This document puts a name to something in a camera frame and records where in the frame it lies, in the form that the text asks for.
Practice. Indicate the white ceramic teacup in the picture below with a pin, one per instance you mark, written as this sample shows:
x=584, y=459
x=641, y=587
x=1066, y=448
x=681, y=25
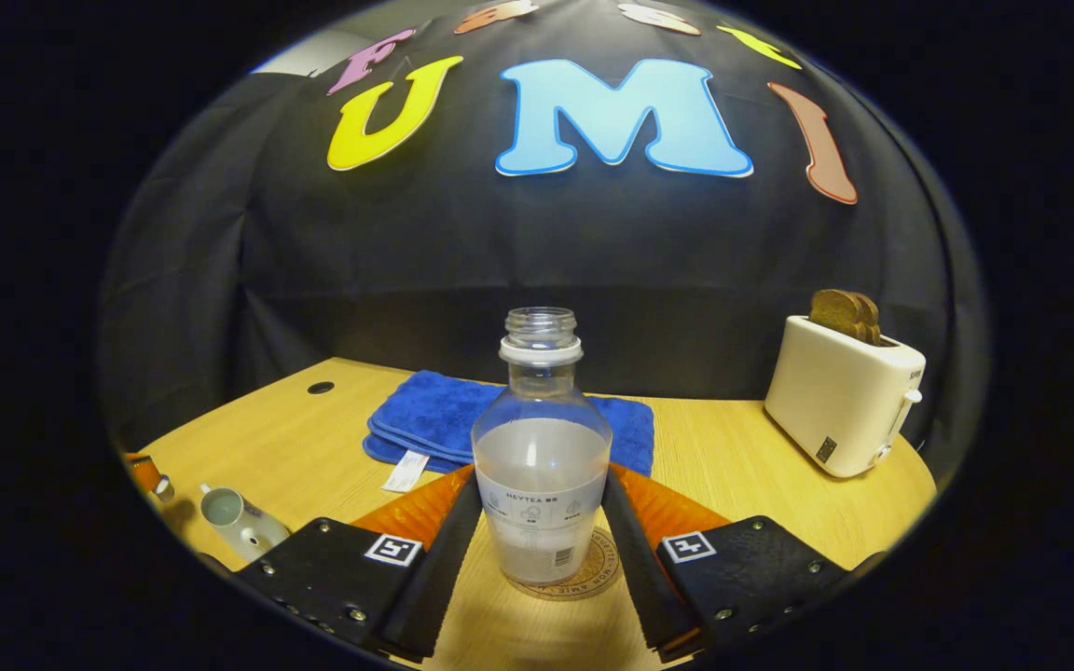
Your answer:
x=253, y=533

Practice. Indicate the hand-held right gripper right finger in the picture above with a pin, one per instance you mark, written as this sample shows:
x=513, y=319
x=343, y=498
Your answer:
x=635, y=559

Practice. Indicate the folded blue towel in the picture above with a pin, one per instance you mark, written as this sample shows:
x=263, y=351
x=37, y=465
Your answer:
x=430, y=410

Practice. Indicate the black backdrop cloth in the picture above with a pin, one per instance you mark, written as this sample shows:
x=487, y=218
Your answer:
x=593, y=252

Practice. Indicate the clear plastic water bottle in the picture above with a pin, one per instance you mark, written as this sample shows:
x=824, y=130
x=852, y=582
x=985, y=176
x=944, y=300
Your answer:
x=542, y=466

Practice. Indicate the brown bread slice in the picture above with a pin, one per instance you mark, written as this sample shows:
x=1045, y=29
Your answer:
x=874, y=321
x=835, y=312

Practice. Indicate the cream white toaster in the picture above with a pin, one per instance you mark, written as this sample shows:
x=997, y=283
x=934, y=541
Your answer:
x=835, y=401

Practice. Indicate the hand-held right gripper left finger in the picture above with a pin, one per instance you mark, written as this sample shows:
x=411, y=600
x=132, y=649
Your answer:
x=444, y=559

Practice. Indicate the round brown coaster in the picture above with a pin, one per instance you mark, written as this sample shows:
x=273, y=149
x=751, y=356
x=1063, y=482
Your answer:
x=596, y=573

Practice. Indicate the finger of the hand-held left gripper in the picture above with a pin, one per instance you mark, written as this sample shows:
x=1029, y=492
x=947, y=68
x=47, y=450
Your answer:
x=141, y=471

